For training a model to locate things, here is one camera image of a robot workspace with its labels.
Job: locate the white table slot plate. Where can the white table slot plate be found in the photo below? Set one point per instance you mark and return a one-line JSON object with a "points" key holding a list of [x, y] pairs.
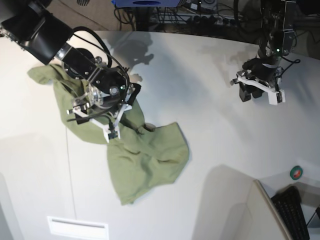
{"points": [[77, 229]]}

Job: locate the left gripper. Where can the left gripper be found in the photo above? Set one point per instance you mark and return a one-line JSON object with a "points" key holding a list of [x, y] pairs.
{"points": [[259, 76]]}

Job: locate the black keyboard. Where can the black keyboard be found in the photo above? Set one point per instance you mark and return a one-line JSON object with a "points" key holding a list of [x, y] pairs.
{"points": [[288, 205]]}

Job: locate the black power strip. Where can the black power strip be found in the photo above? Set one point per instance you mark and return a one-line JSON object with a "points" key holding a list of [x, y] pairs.
{"points": [[214, 19]]}

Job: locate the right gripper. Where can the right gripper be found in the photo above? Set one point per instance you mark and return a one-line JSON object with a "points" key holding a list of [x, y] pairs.
{"points": [[105, 111]]}

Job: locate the green t-shirt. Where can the green t-shirt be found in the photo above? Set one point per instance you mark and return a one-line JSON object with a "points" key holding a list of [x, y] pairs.
{"points": [[142, 158]]}

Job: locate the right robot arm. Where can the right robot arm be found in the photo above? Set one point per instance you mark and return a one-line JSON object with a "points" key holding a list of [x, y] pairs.
{"points": [[29, 24]]}

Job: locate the blue box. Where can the blue box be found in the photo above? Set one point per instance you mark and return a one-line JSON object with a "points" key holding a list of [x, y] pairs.
{"points": [[147, 3]]}

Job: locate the green tape roll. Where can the green tape roll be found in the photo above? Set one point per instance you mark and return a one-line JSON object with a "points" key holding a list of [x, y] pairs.
{"points": [[296, 172]]}

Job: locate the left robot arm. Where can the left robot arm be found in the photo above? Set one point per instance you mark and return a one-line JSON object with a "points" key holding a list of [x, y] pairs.
{"points": [[277, 29]]}

